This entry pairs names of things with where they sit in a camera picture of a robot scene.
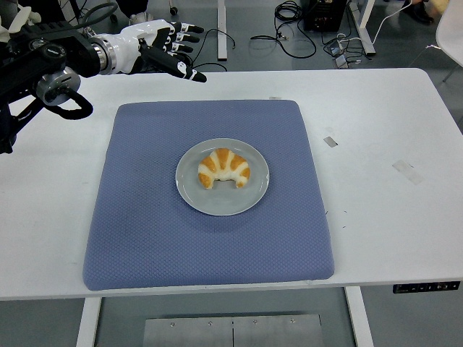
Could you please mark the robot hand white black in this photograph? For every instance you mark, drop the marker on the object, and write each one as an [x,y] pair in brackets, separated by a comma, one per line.
[134,43]

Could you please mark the croissant bread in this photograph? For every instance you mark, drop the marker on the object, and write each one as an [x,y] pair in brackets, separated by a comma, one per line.
[224,162]

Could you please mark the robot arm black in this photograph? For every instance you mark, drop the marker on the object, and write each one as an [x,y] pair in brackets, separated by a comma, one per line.
[54,54]

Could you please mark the grey round plate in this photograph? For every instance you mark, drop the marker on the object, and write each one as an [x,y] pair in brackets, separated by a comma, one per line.
[224,202]

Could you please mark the grey metal plate with screws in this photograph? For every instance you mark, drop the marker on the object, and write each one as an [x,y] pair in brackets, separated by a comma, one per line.
[188,332]

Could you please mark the person's white shoe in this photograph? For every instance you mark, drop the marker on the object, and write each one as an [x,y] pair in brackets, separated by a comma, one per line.
[139,17]

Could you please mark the white office chair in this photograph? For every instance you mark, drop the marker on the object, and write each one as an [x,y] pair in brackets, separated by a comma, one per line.
[21,16]

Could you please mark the black equipment box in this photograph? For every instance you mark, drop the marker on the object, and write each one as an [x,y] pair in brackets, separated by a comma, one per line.
[323,14]

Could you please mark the grey power adapter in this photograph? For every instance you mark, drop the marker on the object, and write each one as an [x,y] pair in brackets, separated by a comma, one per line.
[336,47]

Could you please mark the blue quilted mat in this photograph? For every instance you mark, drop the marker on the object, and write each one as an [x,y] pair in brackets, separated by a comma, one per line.
[162,246]

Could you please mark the grey floor box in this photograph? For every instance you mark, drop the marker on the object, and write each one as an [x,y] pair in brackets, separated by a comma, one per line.
[341,61]

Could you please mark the small grey tape piece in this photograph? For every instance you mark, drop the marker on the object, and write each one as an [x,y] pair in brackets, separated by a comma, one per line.
[330,141]

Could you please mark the white table leg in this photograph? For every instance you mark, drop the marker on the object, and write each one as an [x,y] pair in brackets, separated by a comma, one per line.
[360,318]
[88,321]

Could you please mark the person's dark shoe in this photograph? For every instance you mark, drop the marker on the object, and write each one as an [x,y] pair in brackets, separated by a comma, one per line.
[417,12]

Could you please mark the large grey tape piece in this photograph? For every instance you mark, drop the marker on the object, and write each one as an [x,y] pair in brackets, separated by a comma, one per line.
[407,171]

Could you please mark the white shell chair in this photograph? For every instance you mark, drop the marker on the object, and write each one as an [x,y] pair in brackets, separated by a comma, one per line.
[450,32]

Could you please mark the black table control panel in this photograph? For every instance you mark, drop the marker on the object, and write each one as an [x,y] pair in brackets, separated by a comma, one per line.
[423,288]

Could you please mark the white desk leg post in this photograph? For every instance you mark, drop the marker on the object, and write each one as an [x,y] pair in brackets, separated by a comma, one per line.
[221,29]
[364,29]

